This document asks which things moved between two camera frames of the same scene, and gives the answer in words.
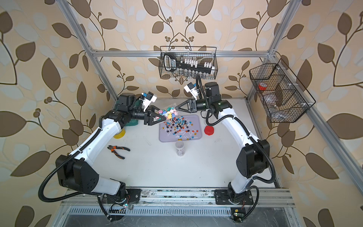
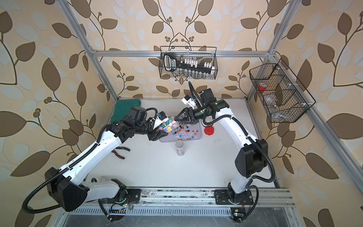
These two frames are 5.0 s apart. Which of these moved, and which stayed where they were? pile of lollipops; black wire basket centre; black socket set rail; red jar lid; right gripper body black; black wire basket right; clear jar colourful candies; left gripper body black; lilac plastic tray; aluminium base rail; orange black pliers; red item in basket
Moved: left gripper body black; right gripper body black; clear jar colourful candies
Stayed: black wire basket right; red item in basket; black socket set rail; pile of lollipops; orange black pliers; lilac plastic tray; black wire basket centre; aluminium base rail; red jar lid
